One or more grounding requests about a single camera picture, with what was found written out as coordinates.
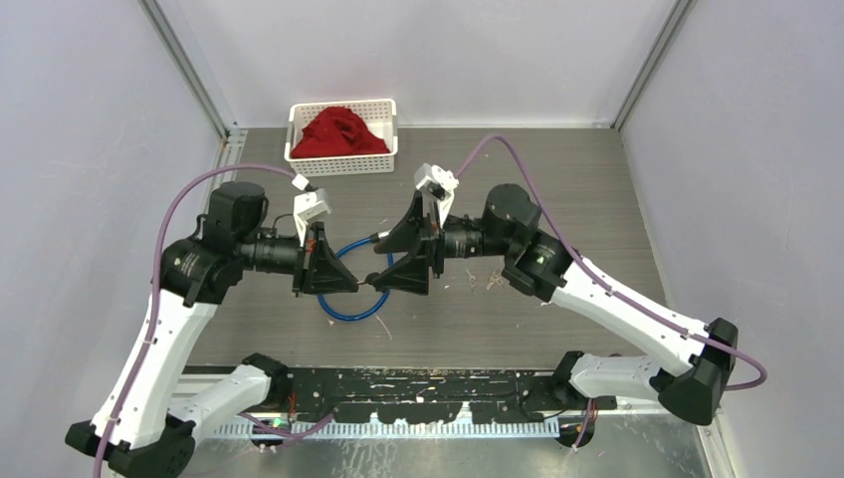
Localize blue cable lock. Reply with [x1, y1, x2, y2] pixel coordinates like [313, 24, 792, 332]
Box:
[317, 230, 394, 324]

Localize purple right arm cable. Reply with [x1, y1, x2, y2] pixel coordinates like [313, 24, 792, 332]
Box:
[455, 133, 769, 450]

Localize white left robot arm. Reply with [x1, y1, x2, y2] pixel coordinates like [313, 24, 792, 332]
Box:
[66, 181, 358, 477]

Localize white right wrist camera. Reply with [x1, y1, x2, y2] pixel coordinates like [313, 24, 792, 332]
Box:
[414, 163, 460, 227]

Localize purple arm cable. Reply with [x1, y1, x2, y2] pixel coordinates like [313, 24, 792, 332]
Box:
[92, 163, 337, 478]
[455, 133, 769, 450]

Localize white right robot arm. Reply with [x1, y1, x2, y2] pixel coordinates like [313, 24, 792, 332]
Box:
[365, 183, 739, 425]

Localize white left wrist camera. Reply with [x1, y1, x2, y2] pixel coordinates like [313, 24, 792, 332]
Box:
[293, 188, 332, 247]

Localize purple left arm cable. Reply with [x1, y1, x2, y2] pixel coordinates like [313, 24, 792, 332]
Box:
[92, 163, 337, 478]

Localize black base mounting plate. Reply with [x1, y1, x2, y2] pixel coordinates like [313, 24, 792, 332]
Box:
[247, 367, 584, 424]

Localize white perforated plastic basket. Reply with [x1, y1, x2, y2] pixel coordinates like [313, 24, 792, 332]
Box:
[284, 99, 398, 177]

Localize small silver key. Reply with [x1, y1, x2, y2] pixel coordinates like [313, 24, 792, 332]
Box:
[466, 269, 477, 292]

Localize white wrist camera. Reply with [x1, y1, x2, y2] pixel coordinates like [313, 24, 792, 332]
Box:
[414, 163, 460, 227]
[293, 188, 332, 247]

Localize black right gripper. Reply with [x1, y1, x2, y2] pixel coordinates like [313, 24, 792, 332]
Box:
[373, 188, 516, 293]

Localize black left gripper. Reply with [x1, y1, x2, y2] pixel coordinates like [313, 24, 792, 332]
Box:
[237, 221, 359, 298]

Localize red cloth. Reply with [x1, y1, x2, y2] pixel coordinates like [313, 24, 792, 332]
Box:
[291, 107, 389, 159]

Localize silver key bunch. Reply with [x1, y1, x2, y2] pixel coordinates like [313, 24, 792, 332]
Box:
[486, 270, 504, 291]

